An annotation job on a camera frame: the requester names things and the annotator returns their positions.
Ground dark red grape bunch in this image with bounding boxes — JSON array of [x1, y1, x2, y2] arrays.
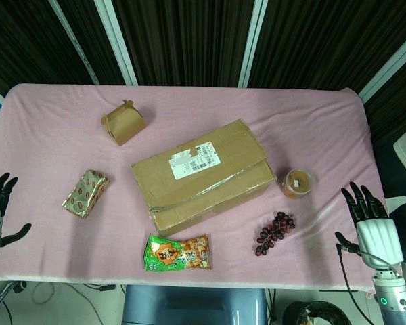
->
[[255, 211, 296, 257]]

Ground chrome table leg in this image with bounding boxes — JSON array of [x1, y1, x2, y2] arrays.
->
[[0, 282, 20, 325]]

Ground green snack bag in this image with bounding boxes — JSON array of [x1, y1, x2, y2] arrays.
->
[[143, 232, 213, 272]]

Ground large cardboard shipping box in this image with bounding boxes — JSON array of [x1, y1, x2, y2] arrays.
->
[[131, 118, 278, 237]]

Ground white frame post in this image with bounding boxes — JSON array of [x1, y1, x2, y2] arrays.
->
[[356, 28, 406, 103], [94, 0, 139, 86], [49, 0, 99, 85], [235, 0, 269, 89]]

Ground gold foil snack packet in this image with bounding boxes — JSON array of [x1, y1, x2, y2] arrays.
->
[[61, 169, 111, 220]]

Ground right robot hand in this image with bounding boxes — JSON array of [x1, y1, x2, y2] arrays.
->
[[334, 181, 404, 272]]

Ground small kraft gable box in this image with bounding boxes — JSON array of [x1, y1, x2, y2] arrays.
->
[[100, 99, 148, 147]]

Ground clear jar orange contents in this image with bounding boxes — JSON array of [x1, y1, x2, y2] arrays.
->
[[280, 168, 316, 200]]

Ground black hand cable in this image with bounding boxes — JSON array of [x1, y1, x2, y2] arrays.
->
[[336, 243, 401, 316]]

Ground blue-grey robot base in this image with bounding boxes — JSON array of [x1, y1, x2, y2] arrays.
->
[[121, 284, 270, 325]]

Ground black waste bin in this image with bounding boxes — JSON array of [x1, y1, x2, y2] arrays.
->
[[282, 300, 348, 325]]

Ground pink table cloth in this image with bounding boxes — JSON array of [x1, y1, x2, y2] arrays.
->
[[0, 83, 402, 293]]

